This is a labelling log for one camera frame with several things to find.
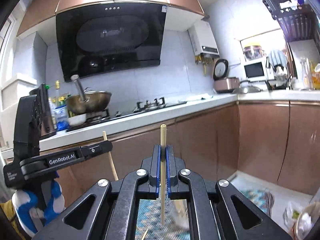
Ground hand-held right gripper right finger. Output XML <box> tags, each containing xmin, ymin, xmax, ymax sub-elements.
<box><xmin>166</xmin><ymin>144</ymin><xmax>293</xmax><ymax>240</ymax></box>

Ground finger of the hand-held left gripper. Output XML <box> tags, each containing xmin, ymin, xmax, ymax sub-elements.
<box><xmin>75</xmin><ymin>140</ymin><xmax>113</xmax><ymax>162</ymax></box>

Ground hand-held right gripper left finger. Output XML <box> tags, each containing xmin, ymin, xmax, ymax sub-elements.
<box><xmin>31</xmin><ymin>144</ymin><xmax>160</xmax><ymax>240</ymax></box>

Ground light bamboo chopstick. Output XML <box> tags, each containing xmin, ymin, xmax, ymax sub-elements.
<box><xmin>159</xmin><ymin>124</ymin><xmax>167</xmax><ymax>226</ymax></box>
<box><xmin>102</xmin><ymin>131</ymin><xmax>119</xmax><ymax>182</ymax></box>

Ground person's left hand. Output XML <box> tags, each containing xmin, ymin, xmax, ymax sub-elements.
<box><xmin>11</xmin><ymin>172</ymin><xmax>66</xmax><ymax>238</ymax></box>

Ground blue label bottle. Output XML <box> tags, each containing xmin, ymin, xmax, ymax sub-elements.
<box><xmin>54</xmin><ymin>105</ymin><xmax>70</xmax><ymax>130</ymax></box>

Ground white bowl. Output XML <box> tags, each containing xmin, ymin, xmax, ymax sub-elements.
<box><xmin>67</xmin><ymin>113</ymin><xmax>87</xmax><ymax>127</ymax></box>

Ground blue zigzag patterned mat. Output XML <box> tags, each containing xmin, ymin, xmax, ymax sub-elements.
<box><xmin>135</xmin><ymin>189</ymin><xmax>275</xmax><ymax>240</ymax></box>

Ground steel wok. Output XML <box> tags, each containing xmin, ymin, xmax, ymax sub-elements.
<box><xmin>65</xmin><ymin>87</ymin><xmax>112</xmax><ymax>114</ymax></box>

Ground gold cap bottle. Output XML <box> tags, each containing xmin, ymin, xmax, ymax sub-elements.
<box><xmin>55</xmin><ymin>80</ymin><xmax>63</xmax><ymax>107</ymax></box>

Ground black gas stove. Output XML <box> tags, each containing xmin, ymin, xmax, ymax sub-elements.
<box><xmin>66</xmin><ymin>97</ymin><xmax>188</xmax><ymax>132</ymax></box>

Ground steel ladle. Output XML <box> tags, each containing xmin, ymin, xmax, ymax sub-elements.
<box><xmin>70</xmin><ymin>74</ymin><xmax>90</xmax><ymax>103</ymax></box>

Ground copper lower cabinets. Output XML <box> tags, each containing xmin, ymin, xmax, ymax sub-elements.
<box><xmin>37</xmin><ymin>100</ymin><xmax>320</xmax><ymax>198</ymax></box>

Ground copper rice cooker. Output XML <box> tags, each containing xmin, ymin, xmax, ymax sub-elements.
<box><xmin>213</xmin><ymin>59</ymin><xmax>240</xmax><ymax>93</ymax></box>

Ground black range hood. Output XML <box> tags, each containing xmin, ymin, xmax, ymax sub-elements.
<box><xmin>55</xmin><ymin>2</ymin><xmax>167</xmax><ymax>82</ymax></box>

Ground steel pot lid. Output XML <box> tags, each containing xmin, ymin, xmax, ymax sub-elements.
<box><xmin>232</xmin><ymin>80</ymin><xmax>263</xmax><ymax>94</ymax></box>

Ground white microwave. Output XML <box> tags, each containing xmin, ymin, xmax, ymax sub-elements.
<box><xmin>244</xmin><ymin>60</ymin><xmax>269</xmax><ymax>82</ymax></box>

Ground trash bin with bag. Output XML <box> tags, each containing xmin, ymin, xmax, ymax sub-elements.
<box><xmin>282</xmin><ymin>200</ymin><xmax>320</xmax><ymax>240</ymax></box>

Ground white water heater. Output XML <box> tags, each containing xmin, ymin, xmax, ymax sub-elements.
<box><xmin>188</xmin><ymin>20</ymin><xmax>220</xmax><ymax>55</ymax></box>

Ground steel pot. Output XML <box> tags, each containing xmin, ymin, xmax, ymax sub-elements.
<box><xmin>243</xmin><ymin>44</ymin><xmax>265</xmax><ymax>61</ymax></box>

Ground blue towel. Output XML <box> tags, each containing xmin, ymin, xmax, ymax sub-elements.
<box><xmin>266</xmin><ymin>49</ymin><xmax>288</xmax><ymax>72</ymax></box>

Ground clear spray bottle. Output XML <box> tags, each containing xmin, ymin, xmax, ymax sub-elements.
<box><xmin>299</xmin><ymin>57</ymin><xmax>310</xmax><ymax>89</ymax></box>

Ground yellow oil bottle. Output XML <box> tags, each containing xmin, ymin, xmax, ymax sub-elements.
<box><xmin>310</xmin><ymin>62</ymin><xmax>320</xmax><ymax>90</ymax></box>

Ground black wall rack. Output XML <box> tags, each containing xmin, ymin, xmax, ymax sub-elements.
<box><xmin>250</xmin><ymin>0</ymin><xmax>320</xmax><ymax>40</ymax></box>

